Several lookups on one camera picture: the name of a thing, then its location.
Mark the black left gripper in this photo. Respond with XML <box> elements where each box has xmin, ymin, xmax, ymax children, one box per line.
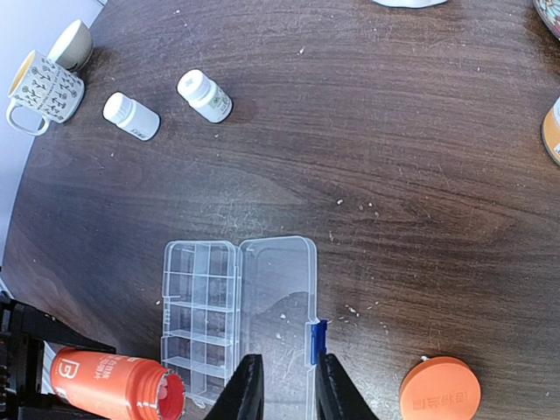
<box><xmin>1</xmin><ymin>297</ymin><xmax>116</xmax><ymax>419</ymax></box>

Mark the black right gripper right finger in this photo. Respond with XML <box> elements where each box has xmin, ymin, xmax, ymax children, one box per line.
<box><xmin>315</xmin><ymin>353</ymin><xmax>379</xmax><ymax>420</ymax></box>

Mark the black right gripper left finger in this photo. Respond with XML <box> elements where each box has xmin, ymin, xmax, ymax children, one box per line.
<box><xmin>209</xmin><ymin>354</ymin><xmax>264</xmax><ymax>420</ymax></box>

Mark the orange pill bottle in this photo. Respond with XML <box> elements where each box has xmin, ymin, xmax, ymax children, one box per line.
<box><xmin>50</xmin><ymin>347</ymin><xmax>185</xmax><ymax>419</ymax></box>

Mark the clear plastic pill organizer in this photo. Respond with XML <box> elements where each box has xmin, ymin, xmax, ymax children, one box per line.
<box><xmin>161</xmin><ymin>236</ymin><xmax>326</xmax><ymax>419</ymax></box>

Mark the orange bottle cap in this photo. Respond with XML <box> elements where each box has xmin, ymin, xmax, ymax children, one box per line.
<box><xmin>399</xmin><ymin>356</ymin><xmax>481</xmax><ymax>419</ymax></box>

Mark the floral mug yellow inside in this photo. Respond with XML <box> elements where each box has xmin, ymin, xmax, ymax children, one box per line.
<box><xmin>6</xmin><ymin>50</ymin><xmax>86</xmax><ymax>137</ymax></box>

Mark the small beige cup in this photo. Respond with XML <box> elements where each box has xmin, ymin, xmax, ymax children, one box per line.
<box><xmin>47</xmin><ymin>19</ymin><xmax>94</xmax><ymax>73</ymax></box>

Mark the small white pill bottle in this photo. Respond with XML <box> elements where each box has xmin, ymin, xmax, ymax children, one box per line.
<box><xmin>177</xmin><ymin>69</ymin><xmax>233</xmax><ymax>123</ymax></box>

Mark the grey capped vitamin bottle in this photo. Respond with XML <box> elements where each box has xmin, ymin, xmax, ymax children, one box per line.
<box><xmin>541</xmin><ymin>98</ymin><xmax>560</xmax><ymax>165</ymax></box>

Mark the white fluted ceramic bowl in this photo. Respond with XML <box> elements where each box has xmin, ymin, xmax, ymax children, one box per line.
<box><xmin>373</xmin><ymin>0</ymin><xmax>447</xmax><ymax>9</ymax></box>

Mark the red floral saucer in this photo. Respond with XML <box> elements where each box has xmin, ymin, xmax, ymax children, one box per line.
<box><xmin>533</xmin><ymin>0</ymin><xmax>560</xmax><ymax>39</ymax></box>

